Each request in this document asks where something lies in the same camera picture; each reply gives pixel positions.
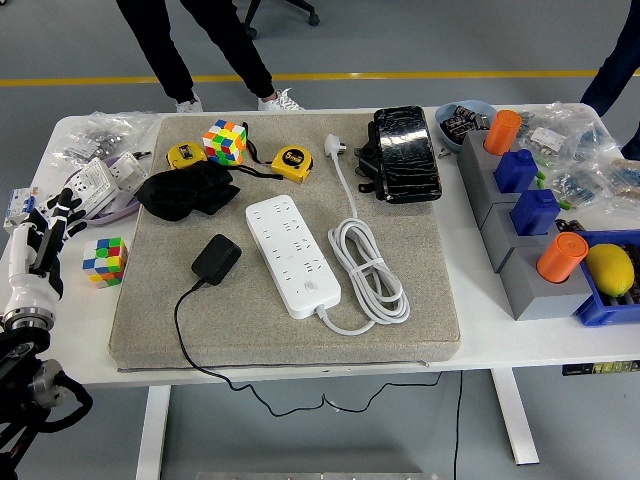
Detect black electronic module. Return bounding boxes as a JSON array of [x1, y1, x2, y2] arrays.
[[553, 217, 586, 236]]

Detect black cloth pouch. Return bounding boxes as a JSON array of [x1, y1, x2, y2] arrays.
[[135, 160, 241, 221]]

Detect small white wall socket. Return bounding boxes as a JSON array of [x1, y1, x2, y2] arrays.
[[102, 150, 149, 194]]

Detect yellow square tape measure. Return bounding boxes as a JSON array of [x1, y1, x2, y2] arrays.
[[270, 144, 315, 185]]

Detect black capacitors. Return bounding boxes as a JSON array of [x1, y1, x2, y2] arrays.
[[440, 104, 494, 139]]

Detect black tape measure strap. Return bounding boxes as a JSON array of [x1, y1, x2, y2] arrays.
[[232, 122, 281, 181]]

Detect yellow lemon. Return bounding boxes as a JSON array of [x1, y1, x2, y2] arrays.
[[584, 243, 636, 297]]

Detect white power strip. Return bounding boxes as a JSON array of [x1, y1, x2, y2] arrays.
[[244, 194, 343, 320]]

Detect grey-brown mat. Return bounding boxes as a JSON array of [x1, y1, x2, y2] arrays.
[[108, 112, 462, 372]]

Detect clear bag of blue parts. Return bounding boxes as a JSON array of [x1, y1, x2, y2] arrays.
[[542, 159, 616, 211]]

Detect table control panel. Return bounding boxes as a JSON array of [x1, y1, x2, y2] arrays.
[[560, 358, 640, 377]]

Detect small colourful puzzle cube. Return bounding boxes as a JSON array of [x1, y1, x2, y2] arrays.
[[82, 236, 130, 290]]

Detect white power strip cable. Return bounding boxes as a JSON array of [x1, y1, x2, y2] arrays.
[[313, 132, 413, 337]]

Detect black power adapter plug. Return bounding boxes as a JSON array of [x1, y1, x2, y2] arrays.
[[191, 233, 243, 287]]

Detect grey socket block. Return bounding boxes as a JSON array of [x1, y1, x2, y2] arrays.
[[457, 130, 544, 230], [480, 192, 564, 275], [498, 234, 609, 322]]

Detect clear bag of white parts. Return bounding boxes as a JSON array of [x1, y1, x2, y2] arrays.
[[517, 102, 624, 164]]

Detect black hanging cable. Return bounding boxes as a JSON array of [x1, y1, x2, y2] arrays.
[[452, 372, 464, 480]]

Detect large colourful puzzle cube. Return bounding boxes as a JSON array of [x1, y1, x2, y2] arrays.
[[202, 118, 249, 165]]

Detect blue plastic bin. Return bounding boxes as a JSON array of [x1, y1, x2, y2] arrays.
[[572, 228, 640, 329]]

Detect large white wall socket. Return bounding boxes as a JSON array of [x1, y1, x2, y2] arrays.
[[62, 157, 121, 219]]

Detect clear bag of metal screws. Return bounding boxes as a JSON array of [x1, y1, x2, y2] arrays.
[[57, 110, 161, 164]]

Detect white circuit breaker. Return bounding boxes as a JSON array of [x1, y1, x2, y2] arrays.
[[2, 185, 46, 234]]

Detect black glossy cracked device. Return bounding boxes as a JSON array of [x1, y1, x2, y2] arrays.
[[372, 104, 444, 205]]

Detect blue block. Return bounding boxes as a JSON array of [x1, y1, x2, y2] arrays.
[[509, 188, 561, 237], [493, 148, 540, 195]]

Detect person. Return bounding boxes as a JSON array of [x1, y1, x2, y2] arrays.
[[579, 0, 640, 161], [115, 0, 306, 114]]

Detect orange cylinder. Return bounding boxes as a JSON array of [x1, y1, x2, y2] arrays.
[[482, 109, 523, 157], [536, 231, 590, 285]]

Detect yellow round tape measure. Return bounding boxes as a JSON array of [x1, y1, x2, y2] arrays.
[[166, 142, 208, 169]]

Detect clear bag of brown parts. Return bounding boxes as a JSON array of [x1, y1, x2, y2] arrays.
[[597, 157, 640, 201]]

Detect white table leg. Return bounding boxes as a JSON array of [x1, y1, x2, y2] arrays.
[[135, 385, 171, 480], [489, 369, 541, 466]]

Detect thin black adapter cord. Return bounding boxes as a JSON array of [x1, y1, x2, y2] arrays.
[[173, 279, 446, 417]]

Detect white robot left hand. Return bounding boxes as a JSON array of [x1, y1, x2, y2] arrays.
[[2, 185, 89, 314]]

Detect light blue bowl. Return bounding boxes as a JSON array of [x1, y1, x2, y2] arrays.
[[433, 99, 497, 154]]

